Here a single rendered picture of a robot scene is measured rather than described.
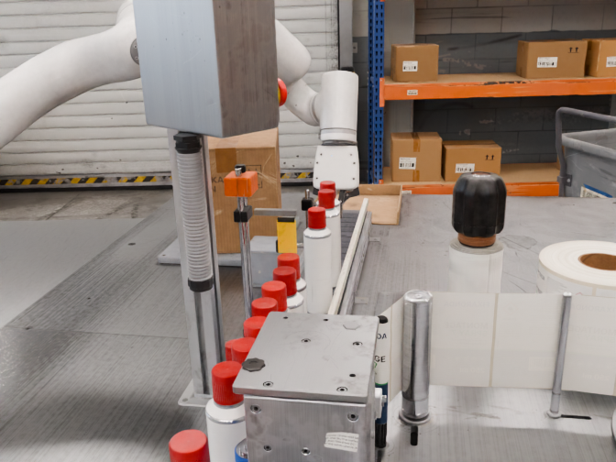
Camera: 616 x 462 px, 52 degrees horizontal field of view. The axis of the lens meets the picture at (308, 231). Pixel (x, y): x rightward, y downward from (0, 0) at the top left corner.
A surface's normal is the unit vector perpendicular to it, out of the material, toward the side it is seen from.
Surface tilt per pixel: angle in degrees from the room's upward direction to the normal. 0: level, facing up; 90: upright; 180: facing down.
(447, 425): 0
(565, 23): 90
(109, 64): 119
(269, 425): 90
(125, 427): 0
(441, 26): 90
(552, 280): 90
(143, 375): 0
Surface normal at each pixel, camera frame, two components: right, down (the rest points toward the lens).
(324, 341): -0.03, -0.95
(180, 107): -0.70, 0.26
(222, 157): 0.03, 0.33
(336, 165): -0.17, -0.01
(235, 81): 0.71, 0.22
